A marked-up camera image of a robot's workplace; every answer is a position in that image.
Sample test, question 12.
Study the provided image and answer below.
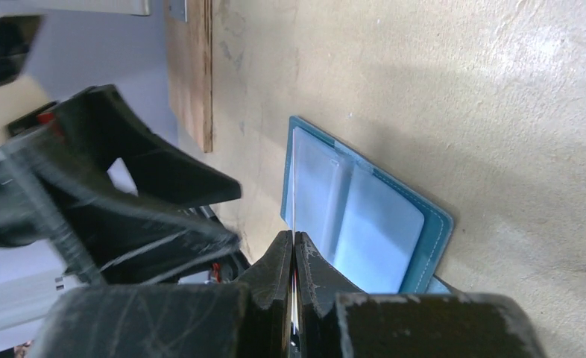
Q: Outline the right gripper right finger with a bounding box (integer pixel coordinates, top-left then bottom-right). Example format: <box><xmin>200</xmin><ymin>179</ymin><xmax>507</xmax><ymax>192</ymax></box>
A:
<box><xmin>294</xmin><ymin>232</ymin><xmax>545</xmax><ymax>357</ymax></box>

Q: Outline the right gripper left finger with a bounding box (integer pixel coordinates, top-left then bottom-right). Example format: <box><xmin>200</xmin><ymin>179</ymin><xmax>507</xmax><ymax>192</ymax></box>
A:
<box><xmin>28</xmin><ymin>231</ymin><xmax>293</xmax><ymax>357</ymax></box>

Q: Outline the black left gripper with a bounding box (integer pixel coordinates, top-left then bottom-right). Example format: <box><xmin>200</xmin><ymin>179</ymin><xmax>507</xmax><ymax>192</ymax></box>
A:
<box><xmin>0</xmin><ymin>84</ymin><xmax>242</xmax><ymax>284</ymax></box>

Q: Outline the black credit card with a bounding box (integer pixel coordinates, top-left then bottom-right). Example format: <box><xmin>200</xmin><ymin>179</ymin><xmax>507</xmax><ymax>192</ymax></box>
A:
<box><xmin>290</xmin><ymin>139</ymin><xmax>300</xmax><ymax>357</ymax></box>

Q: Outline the teal card holder wallet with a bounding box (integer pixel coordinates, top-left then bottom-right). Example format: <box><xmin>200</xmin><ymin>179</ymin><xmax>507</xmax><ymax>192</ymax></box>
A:
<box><xmin>280</xmin><ymin>116</ymin><xmax>454</xmax><ymax>294</ymax></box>

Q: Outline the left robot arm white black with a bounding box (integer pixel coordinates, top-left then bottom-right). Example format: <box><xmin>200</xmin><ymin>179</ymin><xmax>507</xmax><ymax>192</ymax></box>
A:
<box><xmin>0</xmin><ymin>85</ymin><xmax>242</xmax><ymax>350</ymax></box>

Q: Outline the wooden board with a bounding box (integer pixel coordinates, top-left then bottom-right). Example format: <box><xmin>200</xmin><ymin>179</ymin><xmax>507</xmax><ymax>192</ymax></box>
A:
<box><xmin>164</xmin><ymin>0</ymin><xmax>213</xmax><ymax>153</ymax></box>

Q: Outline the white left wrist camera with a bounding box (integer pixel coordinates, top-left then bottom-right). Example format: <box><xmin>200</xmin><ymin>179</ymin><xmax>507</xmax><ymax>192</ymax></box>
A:
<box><xmin>0</xmin><ymin>13</ymin><xmax>51</xmax><ymax>147</ymax></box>

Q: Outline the metal corner bracket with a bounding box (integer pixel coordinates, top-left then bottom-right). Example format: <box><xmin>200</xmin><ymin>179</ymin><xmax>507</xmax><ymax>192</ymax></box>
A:
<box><xmin>26</xmin><ymin>0</ymin><xmax>189</xmax><ymax>22</ymax></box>

